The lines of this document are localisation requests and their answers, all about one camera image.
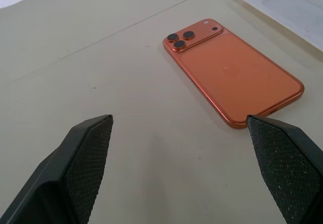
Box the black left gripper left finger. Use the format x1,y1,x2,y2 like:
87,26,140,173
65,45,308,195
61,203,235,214
0,114,114,224

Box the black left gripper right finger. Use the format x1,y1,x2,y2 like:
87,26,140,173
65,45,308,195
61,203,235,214
246,115,323,224

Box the orange smartphone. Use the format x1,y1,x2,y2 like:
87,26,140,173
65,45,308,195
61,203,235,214
162,18,305,130

